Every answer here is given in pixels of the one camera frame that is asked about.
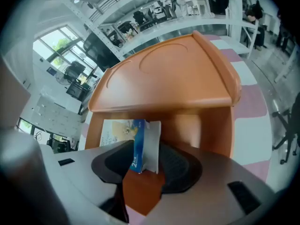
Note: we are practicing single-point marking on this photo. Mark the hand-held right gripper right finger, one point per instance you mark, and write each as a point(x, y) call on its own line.
point(180, 170)

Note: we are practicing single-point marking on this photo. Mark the black cabinet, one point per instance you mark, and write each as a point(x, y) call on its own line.
point(77, 90)

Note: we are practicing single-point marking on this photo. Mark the white metal shelving rack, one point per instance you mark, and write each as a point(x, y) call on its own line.
point(152, 35)

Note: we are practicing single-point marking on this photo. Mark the orange plastic tray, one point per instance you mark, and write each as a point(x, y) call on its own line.
point(168, 78)

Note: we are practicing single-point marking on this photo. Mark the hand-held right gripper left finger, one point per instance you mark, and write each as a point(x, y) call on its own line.
point(112, 163)

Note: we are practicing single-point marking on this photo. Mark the blue and white packet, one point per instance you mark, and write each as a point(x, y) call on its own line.
point(140, 144)

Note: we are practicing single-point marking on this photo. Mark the black standing fan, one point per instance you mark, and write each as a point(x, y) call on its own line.
point(62, 79)

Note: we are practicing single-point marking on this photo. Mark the black mesh office chair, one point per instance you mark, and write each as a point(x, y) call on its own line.
point(98, 50)

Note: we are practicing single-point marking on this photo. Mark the large paned window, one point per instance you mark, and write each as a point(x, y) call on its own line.
point(58, 46)

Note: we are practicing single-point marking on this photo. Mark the white illustrated packet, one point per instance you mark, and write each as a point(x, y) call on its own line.
point(112, 132)

